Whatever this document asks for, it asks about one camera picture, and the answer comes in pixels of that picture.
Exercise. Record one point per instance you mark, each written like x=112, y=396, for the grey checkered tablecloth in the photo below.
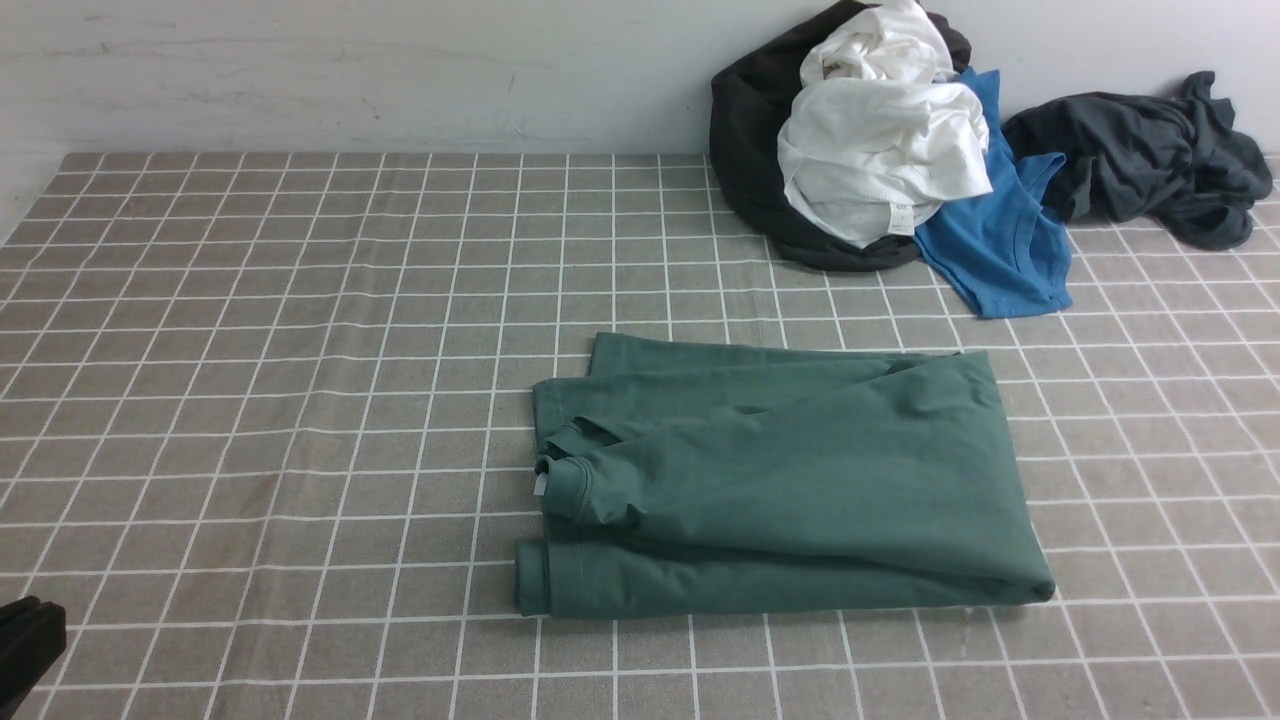
x=266, y=438

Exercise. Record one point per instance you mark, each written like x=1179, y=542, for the dark grey crumpled shirt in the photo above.
x=1177, y=159

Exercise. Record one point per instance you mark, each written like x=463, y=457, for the white crumpled shirt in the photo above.
x=881, y=134

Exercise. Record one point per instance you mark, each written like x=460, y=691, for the blue t-shirt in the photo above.
x=1004, y=253

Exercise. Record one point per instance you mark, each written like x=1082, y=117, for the black crumpled garment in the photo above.
x=751, y=100

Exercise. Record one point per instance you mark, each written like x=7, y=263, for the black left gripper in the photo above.
x=33, y=637

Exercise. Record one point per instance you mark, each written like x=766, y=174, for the green long-sleeved shirt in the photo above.
x=682, y=479

